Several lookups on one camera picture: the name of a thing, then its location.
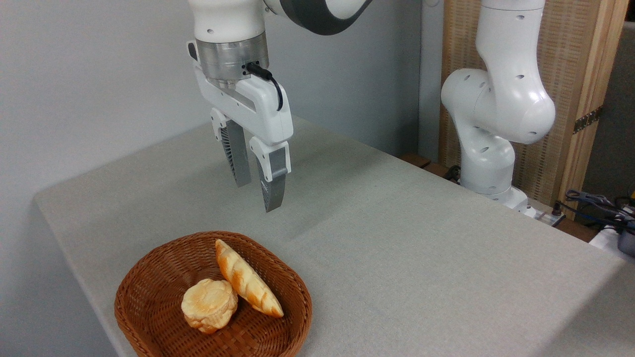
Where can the white cloth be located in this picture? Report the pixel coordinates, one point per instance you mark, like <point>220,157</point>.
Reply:
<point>604,241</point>

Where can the dark metal screen hinge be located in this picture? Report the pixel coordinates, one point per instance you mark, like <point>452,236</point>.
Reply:
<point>588,119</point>

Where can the long scored bread loaf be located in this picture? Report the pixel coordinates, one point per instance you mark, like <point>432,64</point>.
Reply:
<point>245,280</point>

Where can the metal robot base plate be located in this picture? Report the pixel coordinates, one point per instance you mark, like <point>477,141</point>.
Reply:
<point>545,214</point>

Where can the brown woven wicker basket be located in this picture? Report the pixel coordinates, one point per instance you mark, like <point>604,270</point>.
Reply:
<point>158,292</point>

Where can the round knotted bread bun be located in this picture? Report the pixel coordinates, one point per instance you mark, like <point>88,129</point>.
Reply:
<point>209,305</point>

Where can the brown wooden board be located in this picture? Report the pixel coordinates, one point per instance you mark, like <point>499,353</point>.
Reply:
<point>421,161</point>

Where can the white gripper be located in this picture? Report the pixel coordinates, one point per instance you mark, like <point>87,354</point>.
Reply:
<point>258,111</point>

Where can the grey round container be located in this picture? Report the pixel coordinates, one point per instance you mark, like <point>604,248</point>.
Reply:
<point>627,244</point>

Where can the wooden framed woven screen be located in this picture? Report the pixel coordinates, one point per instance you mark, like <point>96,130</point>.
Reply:
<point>570,59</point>

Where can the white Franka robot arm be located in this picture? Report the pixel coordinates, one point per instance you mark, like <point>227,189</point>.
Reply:
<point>506,99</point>

